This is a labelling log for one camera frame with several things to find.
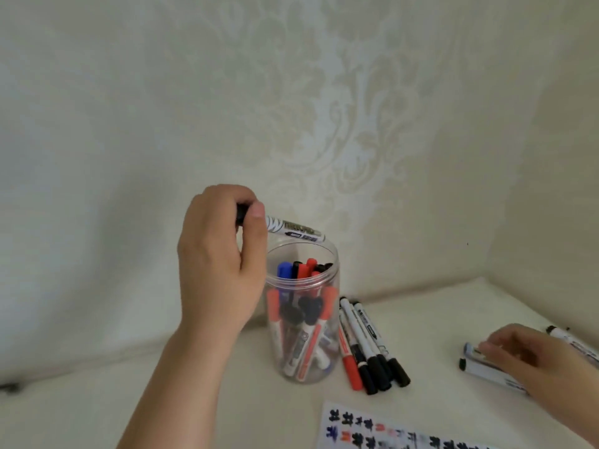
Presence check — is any short white black-cap marker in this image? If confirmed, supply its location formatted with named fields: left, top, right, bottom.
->
left=236, top=203, right=326, bottom=244

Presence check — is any white marker chunky black cap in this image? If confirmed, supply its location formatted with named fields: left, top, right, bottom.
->
left=348, top=303, right=394, bottom=380
left=282, top=296, right=324, bottom=377

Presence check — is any transparent plastic jar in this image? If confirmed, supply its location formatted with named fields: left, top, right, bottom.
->
left=263, top=239, right=341, bottom=385

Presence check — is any white paper sheet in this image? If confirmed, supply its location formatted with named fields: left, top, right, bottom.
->
left=316, top=400, right=497, bottom=449

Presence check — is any person's left hand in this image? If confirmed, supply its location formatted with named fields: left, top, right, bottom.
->
left=177, top=184, right=268, bottom=345

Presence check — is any person's right hand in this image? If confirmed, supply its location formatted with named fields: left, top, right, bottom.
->
left=477, top=323, right=593, bottom=435

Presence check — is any worn white black-ended marker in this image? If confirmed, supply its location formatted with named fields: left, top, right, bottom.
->
left=339, top=308, right=379, bottom=396

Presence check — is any black cap bold print marker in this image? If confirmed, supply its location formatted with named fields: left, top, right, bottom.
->
left=458, top=357, right=530, bottom=396

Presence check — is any red cap white barrel marker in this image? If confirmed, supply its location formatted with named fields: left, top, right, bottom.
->
left=338, top=322, right=364, bottom=392

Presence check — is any slim red striped marker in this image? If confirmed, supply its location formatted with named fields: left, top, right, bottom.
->
left=295, top=286, right=339, bottom=382

